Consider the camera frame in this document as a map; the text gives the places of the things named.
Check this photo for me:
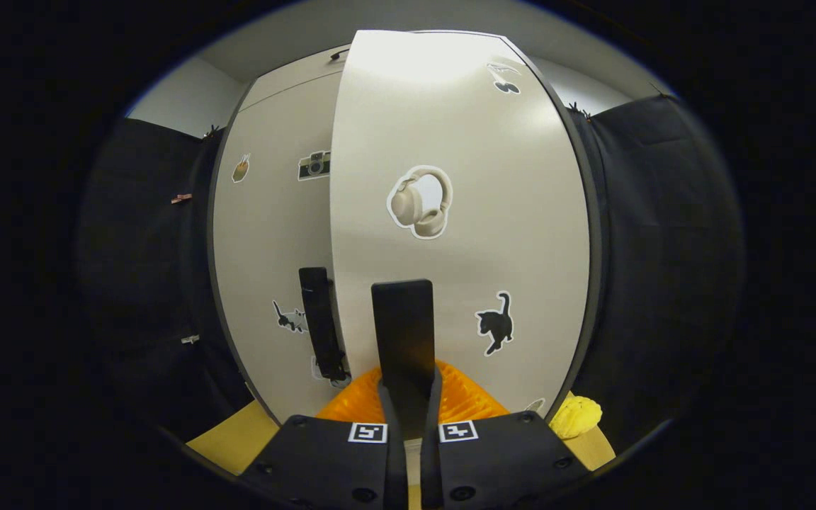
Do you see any cabinet door with headphone sticker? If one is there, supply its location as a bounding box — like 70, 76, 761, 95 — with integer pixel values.
329, 30, 593, 440

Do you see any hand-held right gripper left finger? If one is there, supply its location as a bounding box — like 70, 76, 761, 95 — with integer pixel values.
238, 367, 409, 510

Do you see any yellow crumpled object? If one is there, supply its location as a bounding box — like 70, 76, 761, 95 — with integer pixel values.
548, 395, 604, 440

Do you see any beige double-door shoe cabinet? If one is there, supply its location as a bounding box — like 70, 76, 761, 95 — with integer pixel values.
206, 30, 604, 426

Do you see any black backdrop cloth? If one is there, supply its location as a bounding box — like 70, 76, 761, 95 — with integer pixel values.
76, 94, 745, 454

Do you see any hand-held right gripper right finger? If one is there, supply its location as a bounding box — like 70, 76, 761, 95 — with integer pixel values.
419, 360, 593, 510

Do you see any cabinet door with camera sticker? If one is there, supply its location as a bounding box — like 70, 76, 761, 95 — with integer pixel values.
211, 71, 352, 424

